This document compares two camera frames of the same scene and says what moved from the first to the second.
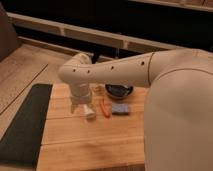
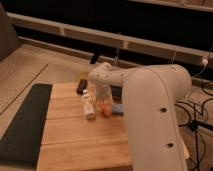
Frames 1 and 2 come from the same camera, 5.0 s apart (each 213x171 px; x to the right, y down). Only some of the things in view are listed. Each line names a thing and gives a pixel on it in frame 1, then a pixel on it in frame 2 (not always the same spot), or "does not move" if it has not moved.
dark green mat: [22, 143] does not move
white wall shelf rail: [91, 34] does not move
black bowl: [119, 90] does not move
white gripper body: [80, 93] to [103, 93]
